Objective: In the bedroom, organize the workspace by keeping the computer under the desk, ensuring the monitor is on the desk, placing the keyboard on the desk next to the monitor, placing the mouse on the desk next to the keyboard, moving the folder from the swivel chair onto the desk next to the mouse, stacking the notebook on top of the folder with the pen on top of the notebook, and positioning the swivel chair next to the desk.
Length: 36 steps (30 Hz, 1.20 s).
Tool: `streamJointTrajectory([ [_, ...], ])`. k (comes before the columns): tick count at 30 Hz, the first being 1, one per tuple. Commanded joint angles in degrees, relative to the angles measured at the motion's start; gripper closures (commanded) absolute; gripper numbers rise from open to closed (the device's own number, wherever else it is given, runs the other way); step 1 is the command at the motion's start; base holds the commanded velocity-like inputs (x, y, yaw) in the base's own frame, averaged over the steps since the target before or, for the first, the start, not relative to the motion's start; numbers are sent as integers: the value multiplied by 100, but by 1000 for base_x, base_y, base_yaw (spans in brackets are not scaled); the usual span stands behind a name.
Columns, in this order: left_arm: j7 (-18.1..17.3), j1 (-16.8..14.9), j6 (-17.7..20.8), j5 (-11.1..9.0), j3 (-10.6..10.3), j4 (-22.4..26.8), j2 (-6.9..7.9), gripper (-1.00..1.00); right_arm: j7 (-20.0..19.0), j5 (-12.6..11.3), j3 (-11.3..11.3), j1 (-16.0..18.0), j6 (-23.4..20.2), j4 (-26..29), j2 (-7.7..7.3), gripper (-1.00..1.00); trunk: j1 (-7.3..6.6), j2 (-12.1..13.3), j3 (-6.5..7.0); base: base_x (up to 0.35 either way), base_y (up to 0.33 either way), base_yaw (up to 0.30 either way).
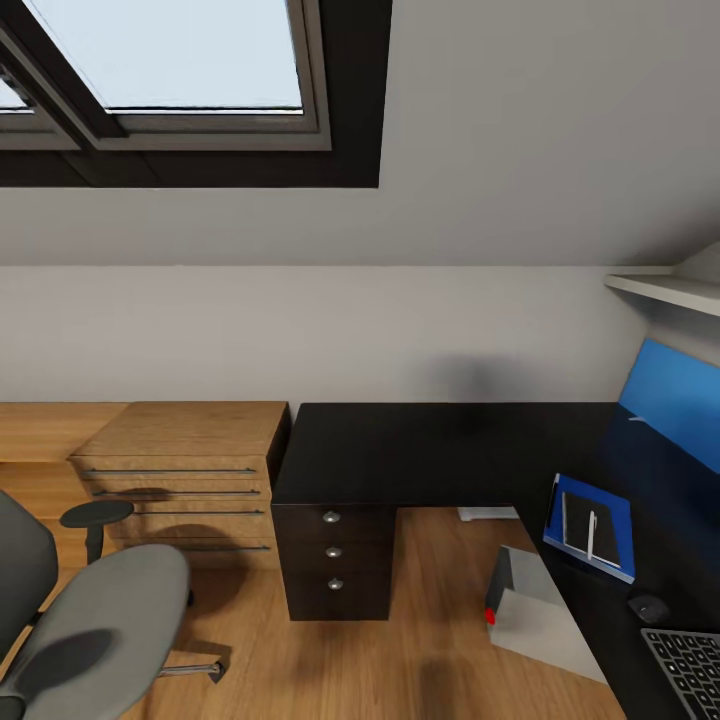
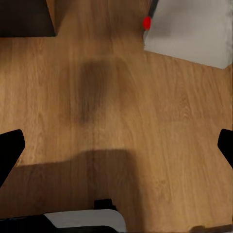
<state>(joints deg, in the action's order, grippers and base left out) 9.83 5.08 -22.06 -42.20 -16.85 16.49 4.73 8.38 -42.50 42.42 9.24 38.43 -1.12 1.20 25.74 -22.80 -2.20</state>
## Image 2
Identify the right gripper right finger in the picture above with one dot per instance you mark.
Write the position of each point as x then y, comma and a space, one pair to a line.
225, 144

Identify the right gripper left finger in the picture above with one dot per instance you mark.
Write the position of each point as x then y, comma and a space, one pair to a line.
11, 146

